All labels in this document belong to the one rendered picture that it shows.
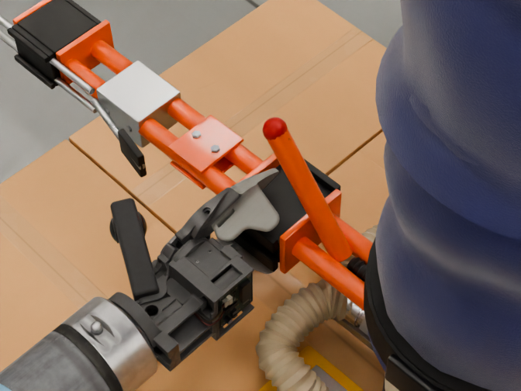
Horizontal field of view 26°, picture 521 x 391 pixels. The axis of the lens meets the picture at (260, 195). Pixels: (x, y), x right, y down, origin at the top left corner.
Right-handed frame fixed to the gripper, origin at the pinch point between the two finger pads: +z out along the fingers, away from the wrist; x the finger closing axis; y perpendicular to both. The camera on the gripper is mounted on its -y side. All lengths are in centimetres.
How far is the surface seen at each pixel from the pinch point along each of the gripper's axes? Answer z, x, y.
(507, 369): -9.2, 18.9, 33.4
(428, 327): -10.8, 19.6, 27.3
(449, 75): -12, 46, 26
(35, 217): 6, -70, -62
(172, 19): 92, -124, -124
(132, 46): 78, -124, -124
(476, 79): -12, 47, 27
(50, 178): 14, -70, -67
